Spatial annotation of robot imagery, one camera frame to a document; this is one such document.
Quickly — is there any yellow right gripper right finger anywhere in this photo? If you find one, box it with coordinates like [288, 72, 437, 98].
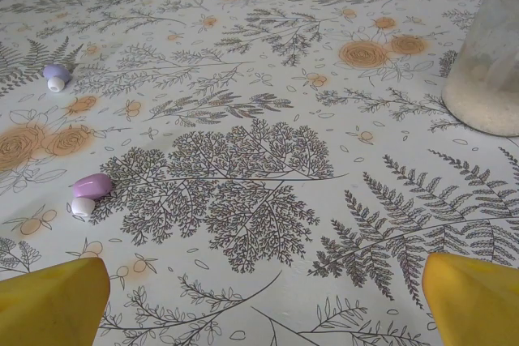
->
[421, 251, 519, 346]

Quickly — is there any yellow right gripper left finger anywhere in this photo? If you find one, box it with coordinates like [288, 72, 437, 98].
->
[0, 256, 111, 346]

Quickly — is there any lavender wireless earbud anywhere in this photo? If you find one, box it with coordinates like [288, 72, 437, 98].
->
[42, 63, 74, 93]

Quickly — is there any glass jar with black lid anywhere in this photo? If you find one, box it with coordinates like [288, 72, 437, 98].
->
[440, 0, 519, 138]

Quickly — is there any floral patterned tablecloth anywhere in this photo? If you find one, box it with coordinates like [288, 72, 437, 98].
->
[0, 0, 519, 346]

